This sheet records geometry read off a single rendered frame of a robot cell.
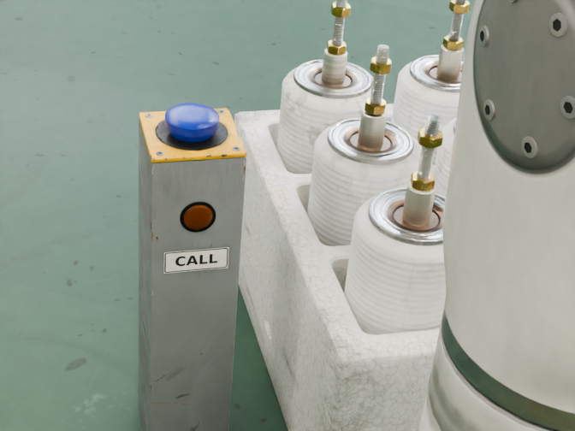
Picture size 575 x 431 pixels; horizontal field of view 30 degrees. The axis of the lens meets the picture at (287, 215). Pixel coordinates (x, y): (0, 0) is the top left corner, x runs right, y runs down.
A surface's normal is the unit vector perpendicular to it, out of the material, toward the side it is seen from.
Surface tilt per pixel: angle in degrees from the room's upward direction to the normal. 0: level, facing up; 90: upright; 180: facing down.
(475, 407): 90
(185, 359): 90
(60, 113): 0
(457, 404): 90
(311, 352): 90
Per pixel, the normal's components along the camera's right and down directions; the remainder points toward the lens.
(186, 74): 0.07, -0.83
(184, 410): 0.24, 0.56
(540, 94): -0.88, 0.23
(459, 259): -0.96, 0.09
